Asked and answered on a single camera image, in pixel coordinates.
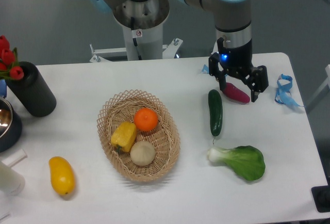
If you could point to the yellow bell pepper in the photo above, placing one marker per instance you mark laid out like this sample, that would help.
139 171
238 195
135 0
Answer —
124 136

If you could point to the red tulip flowers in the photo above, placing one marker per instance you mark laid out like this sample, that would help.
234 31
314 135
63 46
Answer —
10 67

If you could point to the dark metal bowl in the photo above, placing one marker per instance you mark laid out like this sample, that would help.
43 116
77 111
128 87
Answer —
11 126

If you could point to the yellow mango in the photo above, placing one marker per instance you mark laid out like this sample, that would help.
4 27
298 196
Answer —
62 176

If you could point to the beige steamed bun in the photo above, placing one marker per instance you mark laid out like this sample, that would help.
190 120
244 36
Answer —
142 153

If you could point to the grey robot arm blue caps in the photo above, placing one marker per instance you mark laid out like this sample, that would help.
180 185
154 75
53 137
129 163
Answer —
230 16

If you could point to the black cylindrical vase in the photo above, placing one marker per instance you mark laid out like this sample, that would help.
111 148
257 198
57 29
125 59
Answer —
33 91

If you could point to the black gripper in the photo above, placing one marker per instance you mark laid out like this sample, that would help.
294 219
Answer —
235 58

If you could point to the magenta sweet potato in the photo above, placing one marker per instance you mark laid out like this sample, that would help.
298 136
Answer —
233 93

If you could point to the woven wicker basket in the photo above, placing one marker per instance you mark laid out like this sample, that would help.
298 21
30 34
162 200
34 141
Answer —
164 137

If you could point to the green bok choy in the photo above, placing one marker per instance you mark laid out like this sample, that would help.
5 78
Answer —
246 162

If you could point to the white flat stick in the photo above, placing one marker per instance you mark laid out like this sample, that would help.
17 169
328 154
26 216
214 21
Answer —
14 158

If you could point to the black device at table edge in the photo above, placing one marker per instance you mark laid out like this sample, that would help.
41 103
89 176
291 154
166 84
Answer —
321 198

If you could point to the green cucumber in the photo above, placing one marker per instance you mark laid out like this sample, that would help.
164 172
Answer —
215 111

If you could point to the orange fruit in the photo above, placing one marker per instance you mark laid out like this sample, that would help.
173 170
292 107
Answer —
145 119

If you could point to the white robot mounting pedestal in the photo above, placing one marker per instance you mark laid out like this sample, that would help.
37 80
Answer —
142 26

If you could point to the white cylinder bottle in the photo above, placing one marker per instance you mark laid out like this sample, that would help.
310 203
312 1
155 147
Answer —
12 183

